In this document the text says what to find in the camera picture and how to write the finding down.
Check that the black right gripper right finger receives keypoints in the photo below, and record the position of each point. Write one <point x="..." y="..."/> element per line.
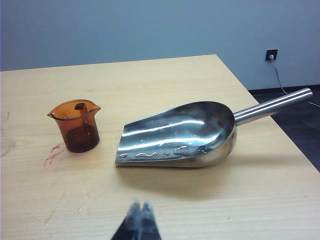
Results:
<point x="150" y="225"/>

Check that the stainless steel scoop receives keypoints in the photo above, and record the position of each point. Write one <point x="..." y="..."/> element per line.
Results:
<point x="190" y="135"/>

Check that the black wall socket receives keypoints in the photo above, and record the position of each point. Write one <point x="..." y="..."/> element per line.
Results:
<point x="271" y="53"/>

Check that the amber plastic measuring cup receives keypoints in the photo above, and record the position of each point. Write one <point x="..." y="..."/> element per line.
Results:
<point x="78" y="135"/>

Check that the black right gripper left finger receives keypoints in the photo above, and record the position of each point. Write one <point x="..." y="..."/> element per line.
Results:
<point x="131" y="225"/>

